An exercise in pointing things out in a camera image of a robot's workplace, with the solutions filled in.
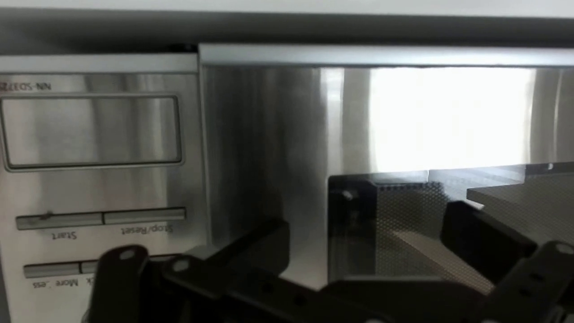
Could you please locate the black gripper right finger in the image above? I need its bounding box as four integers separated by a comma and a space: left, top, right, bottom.
440, 200, 574, 323

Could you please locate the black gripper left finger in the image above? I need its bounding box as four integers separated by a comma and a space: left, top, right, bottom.
83, 218, 374, 323

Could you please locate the timer clock microwave button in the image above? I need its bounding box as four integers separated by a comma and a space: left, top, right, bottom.
80, 259, 101, 277

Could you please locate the stop reset microwave button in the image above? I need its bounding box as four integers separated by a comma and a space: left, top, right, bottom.
103, 207, 189, 228

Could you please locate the stainless steel microwave body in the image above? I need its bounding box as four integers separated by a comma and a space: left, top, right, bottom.
0, 8, 574, 323

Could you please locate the more less microwave button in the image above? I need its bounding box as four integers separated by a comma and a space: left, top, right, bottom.
24, 261, 83, 281

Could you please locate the start microwave button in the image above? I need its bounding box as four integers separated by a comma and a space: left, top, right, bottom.
15, 212, 107, 234

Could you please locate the microwave display window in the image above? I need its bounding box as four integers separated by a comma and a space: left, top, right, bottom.
0, 92, 184, 173

